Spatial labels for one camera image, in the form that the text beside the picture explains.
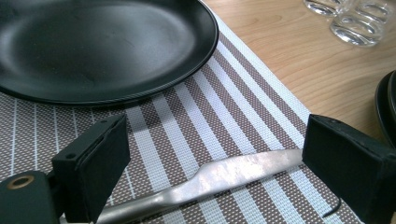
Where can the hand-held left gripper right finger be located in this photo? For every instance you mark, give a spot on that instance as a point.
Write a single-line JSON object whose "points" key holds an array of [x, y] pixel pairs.
{"points": [[348, 161]]}

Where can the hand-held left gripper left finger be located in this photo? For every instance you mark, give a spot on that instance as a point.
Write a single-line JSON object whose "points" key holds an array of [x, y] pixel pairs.
{"points": [[93, 165]]}

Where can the black plate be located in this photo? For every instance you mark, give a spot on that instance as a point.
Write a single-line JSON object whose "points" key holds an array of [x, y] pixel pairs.
{"points": [[99, 46], [387, 105]]}

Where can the short clear glass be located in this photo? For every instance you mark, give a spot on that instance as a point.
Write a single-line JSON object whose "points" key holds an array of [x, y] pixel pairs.
{"points": [[376, 9], [355, 32]]}

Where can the brown white striped woven placemat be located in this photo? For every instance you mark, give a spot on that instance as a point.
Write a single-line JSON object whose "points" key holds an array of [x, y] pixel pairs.
{"points": [[218, 118]]}

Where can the tall clear glass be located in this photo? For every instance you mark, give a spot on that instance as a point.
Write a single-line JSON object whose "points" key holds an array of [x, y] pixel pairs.
{"points": [[323, 6]]}

